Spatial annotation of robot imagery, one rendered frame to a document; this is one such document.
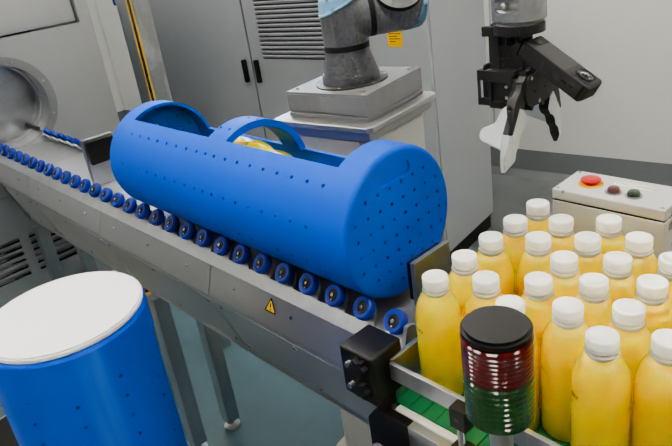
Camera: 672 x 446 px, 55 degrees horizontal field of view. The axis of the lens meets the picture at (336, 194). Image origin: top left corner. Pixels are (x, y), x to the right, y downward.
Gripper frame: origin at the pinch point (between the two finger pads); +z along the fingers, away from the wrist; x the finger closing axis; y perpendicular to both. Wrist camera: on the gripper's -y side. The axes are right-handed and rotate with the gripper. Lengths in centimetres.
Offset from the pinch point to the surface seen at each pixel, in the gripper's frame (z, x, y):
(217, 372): 98, 0, 121
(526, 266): 17.4, 2.7, 0.3
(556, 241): 16.4, -5.2, -0.5
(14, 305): 20, 59, 72
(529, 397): 4.3, 41.5, -23.1
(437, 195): 13.3, -5.5, 23.7
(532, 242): 13.4, 1.8, -0.3
